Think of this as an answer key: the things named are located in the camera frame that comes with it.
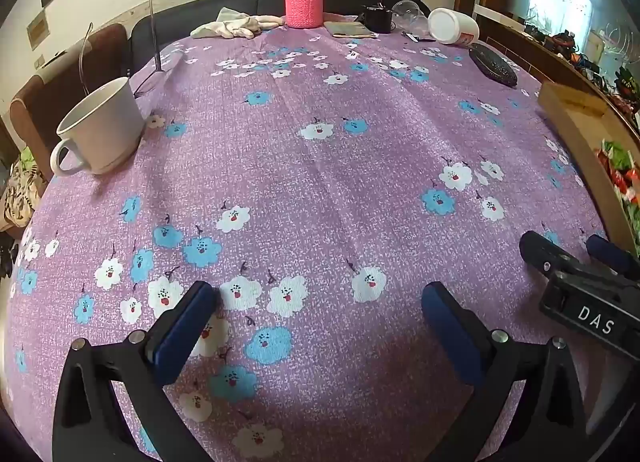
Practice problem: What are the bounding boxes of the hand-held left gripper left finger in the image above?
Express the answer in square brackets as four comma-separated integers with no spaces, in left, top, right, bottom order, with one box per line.
[52,281,218,462]

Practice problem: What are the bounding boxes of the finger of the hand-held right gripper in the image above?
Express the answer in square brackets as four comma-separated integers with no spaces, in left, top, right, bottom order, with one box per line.
[519,230,621,277]
[586,234,640,284]

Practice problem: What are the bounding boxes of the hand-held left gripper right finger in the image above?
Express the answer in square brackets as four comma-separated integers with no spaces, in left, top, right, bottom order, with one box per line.
[421,282,588,462]

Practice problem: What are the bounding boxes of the pile of snack packets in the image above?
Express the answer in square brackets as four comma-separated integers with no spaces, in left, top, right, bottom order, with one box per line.
[595,138,640,248]

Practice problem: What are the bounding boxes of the cardboard box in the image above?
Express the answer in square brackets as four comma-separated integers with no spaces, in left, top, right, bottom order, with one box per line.
[537,81,640,263]

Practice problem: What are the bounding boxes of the purple floral tablecloth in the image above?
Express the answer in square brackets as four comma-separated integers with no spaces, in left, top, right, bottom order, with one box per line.
[10,32,608,462]

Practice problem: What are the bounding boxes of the black glasses case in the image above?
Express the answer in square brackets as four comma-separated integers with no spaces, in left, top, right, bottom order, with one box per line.
[468,43,518,88]

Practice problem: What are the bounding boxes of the windowsill clutter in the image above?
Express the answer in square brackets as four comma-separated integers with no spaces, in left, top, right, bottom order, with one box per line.
[522,22,640,118]

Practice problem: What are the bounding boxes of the patterned cloth bag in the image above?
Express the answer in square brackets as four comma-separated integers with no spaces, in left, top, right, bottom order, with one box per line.
[0,147,48,243]

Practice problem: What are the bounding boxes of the white mug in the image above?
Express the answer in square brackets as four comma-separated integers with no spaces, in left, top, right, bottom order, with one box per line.
[50,77,147,177]

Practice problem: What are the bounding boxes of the white plastic jar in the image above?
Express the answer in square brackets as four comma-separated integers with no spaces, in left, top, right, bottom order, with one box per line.
[427,7,481,47]

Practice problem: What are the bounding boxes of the clear plastic cup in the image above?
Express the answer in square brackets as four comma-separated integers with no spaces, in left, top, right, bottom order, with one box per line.
[391,0,432,37]

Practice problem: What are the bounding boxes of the brown chair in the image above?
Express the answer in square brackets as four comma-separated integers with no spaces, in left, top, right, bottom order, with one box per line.
[10,23,130,183]

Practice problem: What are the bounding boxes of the small black cup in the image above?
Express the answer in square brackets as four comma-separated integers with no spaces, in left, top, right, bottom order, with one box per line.
[359,0,396,34]

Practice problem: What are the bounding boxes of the thin metal rod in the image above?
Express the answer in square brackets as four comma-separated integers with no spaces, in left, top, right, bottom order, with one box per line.
[148,0,163,74]

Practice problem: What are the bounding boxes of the black sofa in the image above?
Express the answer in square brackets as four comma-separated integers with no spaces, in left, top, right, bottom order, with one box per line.
[131,0,431,73]

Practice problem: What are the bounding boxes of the white cloth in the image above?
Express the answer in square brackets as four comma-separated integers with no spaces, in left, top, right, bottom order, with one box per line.
[190,7,287,40]

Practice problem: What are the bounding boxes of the yellow wall plaque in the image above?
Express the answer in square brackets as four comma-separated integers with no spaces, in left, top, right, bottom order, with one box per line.
[26,12,49,50]

